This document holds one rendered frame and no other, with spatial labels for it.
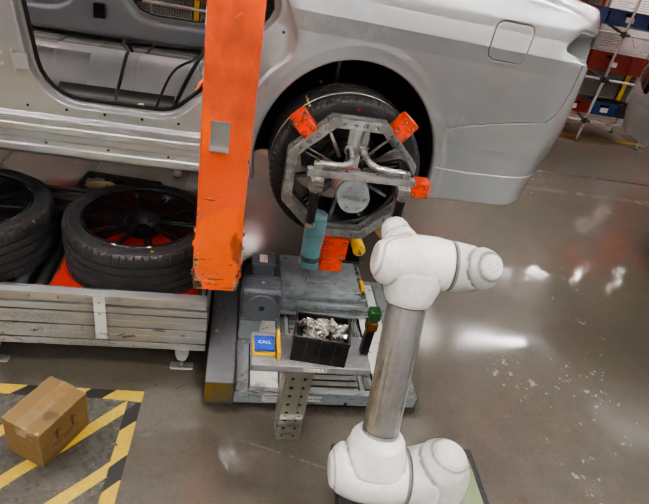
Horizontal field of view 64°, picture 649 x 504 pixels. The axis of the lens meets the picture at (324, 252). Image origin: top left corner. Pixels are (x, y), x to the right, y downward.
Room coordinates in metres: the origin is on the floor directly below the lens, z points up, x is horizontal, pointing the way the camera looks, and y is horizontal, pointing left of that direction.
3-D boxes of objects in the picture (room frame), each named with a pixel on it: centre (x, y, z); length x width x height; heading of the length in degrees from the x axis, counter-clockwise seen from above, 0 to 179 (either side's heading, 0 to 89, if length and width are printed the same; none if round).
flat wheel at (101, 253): (1.97, 0.83, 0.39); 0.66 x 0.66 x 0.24
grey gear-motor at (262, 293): (1.93, 0.26, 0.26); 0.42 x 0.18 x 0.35; 13
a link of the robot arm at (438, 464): (0.94, -0.44, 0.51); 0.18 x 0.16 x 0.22; 98
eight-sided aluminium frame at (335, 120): (2.04, -0.04, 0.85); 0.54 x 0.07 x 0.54; 103
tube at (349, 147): (1.90, 0.03, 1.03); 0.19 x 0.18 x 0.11; 13
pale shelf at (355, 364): (1.40, -0.03, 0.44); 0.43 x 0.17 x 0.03; 103
